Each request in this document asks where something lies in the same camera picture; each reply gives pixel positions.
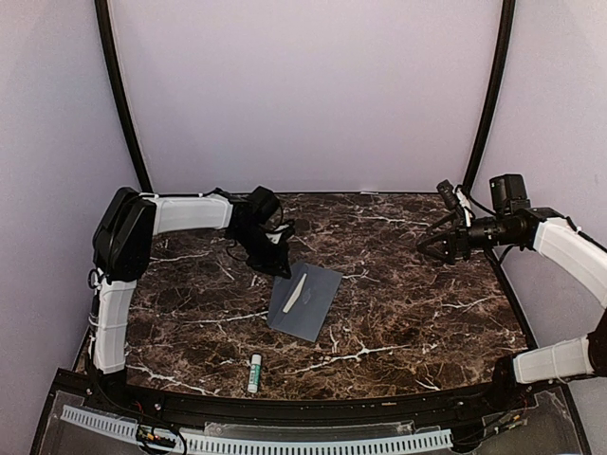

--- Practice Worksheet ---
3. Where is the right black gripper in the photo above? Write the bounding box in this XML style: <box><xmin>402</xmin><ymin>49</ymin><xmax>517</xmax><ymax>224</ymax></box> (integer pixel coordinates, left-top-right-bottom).
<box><xmin>418</xmin><ymin>211</ymin><xmax>518</xmax><ymax>265</ymax></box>

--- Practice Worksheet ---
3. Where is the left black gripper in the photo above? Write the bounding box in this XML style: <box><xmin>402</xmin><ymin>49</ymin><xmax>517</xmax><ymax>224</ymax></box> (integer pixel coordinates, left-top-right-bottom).
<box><xmin>230</xmin><ymin>224</ymin><xmax>291</xmax><ymax>279</ymax></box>

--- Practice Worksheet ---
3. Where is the beige lined letter paper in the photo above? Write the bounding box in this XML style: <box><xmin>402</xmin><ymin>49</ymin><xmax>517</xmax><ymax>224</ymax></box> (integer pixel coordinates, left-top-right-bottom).
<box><xmin>282</xmin><ymin>272</ymin><xmax>307</xmax><ymax>314</ymax></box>

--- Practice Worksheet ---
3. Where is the grey blue envelope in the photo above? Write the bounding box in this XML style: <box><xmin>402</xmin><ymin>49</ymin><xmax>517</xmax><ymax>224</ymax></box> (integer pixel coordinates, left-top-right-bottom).
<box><xmin>267</xmin><ymin>261</ymin><xmax>342</xmax><ymax>342</ymax></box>

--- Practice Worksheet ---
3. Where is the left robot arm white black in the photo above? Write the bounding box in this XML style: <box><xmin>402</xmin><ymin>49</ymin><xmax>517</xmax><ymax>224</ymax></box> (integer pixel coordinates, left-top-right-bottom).
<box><xmin>88</xmin><ymin>187</ymin><xmax>295</xmax><ymax>374</ymax></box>

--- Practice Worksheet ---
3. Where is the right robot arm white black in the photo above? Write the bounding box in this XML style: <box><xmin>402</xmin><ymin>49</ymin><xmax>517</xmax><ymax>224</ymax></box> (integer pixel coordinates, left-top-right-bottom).
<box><xmin>416</xmin><ymin>173</ymin><xmax>606</xmax><ymax>411</ymax></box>

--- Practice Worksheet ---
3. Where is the white green glue stick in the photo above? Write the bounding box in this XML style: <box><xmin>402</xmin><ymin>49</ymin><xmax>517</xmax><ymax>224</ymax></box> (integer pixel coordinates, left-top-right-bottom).
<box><xmin>248</xmin><ymin>354</ymin><xmax>262</xmax><ymax>393</ymax></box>

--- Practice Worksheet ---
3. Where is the clear acrylic front plate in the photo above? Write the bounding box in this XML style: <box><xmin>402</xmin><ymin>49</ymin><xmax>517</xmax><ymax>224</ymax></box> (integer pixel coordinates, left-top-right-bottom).
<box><xmin>203</xmin><ymin>421</ymin><xmax>415</xmax><ymax>442</ymax></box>

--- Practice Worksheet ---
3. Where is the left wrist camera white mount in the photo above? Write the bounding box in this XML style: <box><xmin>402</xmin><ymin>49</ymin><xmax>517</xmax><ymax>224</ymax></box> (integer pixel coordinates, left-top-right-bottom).
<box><xmin>266</xmin><ymin>220</ymin><xmax>295</xmax><ymax>246</ymax></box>

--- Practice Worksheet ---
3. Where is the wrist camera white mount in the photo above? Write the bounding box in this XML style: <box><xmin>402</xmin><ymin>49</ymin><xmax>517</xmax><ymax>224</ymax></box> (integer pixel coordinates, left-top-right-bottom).
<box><xmin>436</xmin><ymin>180</ymin><xmax>475</xmax><ymax>228</ymax></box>
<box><xmin>266</xmin><ymin>220</ymin><xmax>295</xmax><ymax>246</ymax></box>

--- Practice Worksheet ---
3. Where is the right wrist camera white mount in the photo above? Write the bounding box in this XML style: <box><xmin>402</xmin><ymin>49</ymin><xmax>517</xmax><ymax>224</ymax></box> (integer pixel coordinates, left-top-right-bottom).
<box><xmin>436</xmin><ymin>180</ymin><xmax>475</xmax><ymax>228</ymax></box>

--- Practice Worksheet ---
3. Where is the black curved front rail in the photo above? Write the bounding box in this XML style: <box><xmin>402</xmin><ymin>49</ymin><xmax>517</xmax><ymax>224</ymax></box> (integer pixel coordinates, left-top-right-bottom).
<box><xmin>110</xmin><ymin>384</ymin><xmax>499</xmax><ymax>427</ymax></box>

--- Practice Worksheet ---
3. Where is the white slotted cable duct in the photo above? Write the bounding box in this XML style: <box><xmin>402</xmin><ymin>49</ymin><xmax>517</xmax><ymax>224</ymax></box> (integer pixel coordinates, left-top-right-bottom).
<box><xmin>61</xmin><ymin>405</ymin><xmax>452</xmax><ymax>454</ymax></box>

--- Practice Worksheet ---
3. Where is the right black frame post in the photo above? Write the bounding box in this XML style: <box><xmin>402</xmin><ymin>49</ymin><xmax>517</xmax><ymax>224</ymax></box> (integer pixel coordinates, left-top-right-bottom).
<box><xmin>462</xmin><ymin>0</ymin><xmax>516</xmax><ymax>192</ymax></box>

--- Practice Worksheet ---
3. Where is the black frame post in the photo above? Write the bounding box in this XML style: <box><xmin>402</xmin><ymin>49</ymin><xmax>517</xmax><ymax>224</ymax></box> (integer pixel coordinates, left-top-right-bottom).
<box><xmin>94</xmin><ymin>0</ymin><xmax>153</xmax><ymax>192</ymax></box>
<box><xmin>462</xmin><ymin>0</ymin><xmax>516</xmax><ymax>192</ymax></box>

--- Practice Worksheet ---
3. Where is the left black frame post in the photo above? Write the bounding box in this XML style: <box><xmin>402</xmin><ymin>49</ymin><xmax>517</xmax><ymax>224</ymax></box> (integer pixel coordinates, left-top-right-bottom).
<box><xmin>94</xmin><ymin>0</ymin><xmax>153</xmax><ymax>192</ymax></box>

